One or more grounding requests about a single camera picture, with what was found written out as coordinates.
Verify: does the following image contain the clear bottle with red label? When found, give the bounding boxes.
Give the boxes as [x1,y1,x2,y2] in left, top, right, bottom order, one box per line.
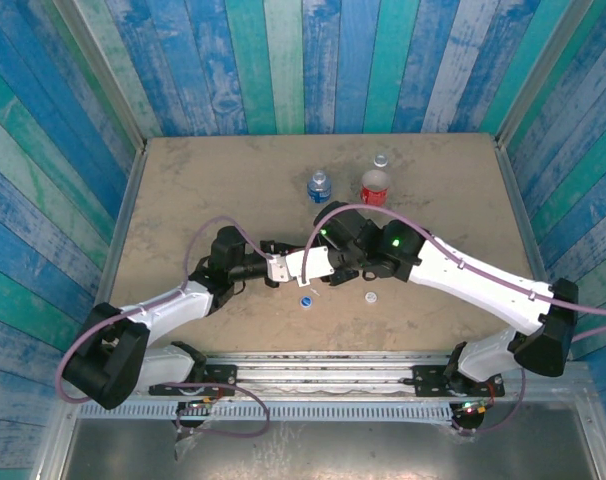
[359,152,394,209]

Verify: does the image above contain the small blue-label water bottle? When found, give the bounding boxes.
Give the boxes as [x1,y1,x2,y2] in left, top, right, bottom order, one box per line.
[306,169,333,205]

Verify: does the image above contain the grey sheet metal panel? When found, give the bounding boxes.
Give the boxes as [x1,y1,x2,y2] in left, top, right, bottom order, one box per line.
[57,417,602,480]

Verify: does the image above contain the aluminium mounting rail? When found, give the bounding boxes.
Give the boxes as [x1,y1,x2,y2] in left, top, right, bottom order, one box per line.
[60,351,592,401]

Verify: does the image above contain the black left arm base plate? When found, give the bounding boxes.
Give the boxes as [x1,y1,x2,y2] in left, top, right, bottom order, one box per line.
[147,363,239,398]

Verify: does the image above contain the aluminium table side rail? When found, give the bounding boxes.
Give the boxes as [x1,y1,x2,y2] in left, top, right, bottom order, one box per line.
[85,147,149,321]
[493,139,557,296]

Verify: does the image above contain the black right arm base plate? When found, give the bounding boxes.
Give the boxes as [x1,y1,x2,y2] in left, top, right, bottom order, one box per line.
[411,364,505,400]

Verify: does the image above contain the slotted grey cable duct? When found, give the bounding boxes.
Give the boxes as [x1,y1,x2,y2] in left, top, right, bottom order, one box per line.
[76,401,457,422]

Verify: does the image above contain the aluminium corner post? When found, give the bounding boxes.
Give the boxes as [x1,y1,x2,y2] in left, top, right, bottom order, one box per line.
[50,0,149,154]
[493,0,598,147]

